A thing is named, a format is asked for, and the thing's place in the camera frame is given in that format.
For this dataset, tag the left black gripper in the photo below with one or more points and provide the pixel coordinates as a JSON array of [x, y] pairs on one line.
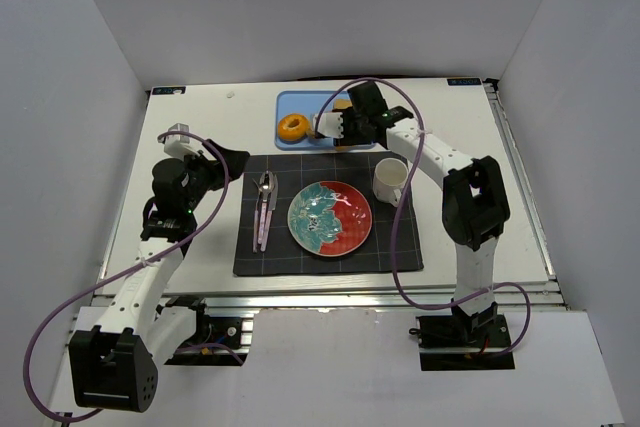
[[215, 167]]

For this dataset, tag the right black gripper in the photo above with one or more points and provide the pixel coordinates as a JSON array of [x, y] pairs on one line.
[[347, 128]]

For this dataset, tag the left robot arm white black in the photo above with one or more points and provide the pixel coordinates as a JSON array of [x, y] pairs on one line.
[[115, 364]]

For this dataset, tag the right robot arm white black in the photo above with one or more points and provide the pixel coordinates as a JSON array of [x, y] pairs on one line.
[[474, 204]]

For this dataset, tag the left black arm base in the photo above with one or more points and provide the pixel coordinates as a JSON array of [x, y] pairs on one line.
[[206, 346]]

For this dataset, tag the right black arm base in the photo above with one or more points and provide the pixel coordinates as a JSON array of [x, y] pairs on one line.
[[444, 348]]

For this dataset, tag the sliced round bread loaf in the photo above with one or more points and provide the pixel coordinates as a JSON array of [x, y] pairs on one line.
[[341, 104]]

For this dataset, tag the white ceramic mug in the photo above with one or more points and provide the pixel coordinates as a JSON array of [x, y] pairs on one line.
[[389, 180]]

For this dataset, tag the blue plastic tray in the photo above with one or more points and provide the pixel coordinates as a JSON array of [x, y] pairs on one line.
[[304, 102]]

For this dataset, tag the orange donut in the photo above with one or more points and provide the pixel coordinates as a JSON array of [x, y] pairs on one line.
[[292, 127]]

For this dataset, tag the right blue corner label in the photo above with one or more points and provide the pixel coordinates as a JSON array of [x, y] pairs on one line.
[[464, 81]]

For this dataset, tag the blue corner label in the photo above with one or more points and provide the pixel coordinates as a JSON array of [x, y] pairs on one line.
[[464, 81], [168, 90]]

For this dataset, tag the teal and red plate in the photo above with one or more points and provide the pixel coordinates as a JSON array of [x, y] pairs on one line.
[[330, 218]]

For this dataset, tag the left blue corner label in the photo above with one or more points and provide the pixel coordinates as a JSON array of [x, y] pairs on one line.
[[168, 90]]

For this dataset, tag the dark checked placemat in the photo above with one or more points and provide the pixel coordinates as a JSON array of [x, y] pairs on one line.
[[393, 238]]

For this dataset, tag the pink handled spoon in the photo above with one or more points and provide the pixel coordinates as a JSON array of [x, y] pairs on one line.
[[266, 177]]

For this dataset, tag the pink handled fork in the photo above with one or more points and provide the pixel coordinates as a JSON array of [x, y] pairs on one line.
[[257, 216]]

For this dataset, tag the pink handled knife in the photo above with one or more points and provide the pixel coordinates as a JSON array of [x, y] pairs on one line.
[[270, 211]]

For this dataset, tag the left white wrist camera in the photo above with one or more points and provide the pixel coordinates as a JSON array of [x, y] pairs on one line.
[[178, 146]]

